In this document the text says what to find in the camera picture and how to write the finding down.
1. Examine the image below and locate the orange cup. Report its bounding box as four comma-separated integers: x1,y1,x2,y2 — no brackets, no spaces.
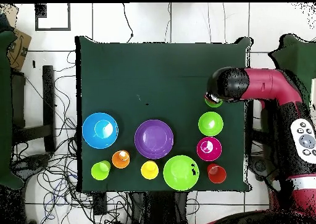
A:
111,149,131,170

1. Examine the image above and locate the dark green table cloth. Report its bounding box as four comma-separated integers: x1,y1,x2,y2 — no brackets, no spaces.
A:
75,35,254,193

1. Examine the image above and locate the small green bowl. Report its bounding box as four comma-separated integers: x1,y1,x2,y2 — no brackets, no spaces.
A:
197,111,224,137

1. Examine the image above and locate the pink bowl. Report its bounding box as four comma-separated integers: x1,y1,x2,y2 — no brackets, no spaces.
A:
196,136,223,162

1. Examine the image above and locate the black stand frame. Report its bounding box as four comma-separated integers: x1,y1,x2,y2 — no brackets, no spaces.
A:
10,65,57,153

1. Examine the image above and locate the blue bowl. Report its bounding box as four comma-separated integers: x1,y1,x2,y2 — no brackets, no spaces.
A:
81,112,119,150

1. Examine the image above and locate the purple bowl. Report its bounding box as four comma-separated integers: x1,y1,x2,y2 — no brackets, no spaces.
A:
134,119,175,160

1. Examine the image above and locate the cardboard box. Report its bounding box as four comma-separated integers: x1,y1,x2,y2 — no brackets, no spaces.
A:
6,28,32,72

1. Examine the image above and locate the black floor cable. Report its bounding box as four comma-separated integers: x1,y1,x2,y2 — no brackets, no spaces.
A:
122,2,135,43

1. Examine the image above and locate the red-orange cup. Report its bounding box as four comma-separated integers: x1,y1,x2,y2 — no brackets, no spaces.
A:
207,163,227,185

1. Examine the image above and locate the black caster base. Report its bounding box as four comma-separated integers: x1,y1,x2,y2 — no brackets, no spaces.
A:
12,153,51,181

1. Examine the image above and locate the black square frame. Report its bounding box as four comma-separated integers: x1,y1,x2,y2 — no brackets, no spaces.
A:
35,2,72,31

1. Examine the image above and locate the green cup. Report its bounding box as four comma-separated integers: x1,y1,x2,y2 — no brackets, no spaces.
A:
204,97,224,109

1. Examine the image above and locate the large green bowl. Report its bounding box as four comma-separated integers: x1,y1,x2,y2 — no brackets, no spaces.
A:
162,155,200,192

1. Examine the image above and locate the black power strip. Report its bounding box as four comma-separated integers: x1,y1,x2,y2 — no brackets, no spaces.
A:
92,192,109,217

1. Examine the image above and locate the grey caster base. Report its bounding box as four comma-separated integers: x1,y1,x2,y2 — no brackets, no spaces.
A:
247,156,276,183

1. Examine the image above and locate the green cloth side table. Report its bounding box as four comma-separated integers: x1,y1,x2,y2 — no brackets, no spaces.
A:
268,33,316,111
0,30,25,190

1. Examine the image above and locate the lime yellow cup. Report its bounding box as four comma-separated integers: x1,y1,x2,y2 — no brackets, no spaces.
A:
90,160,112,181

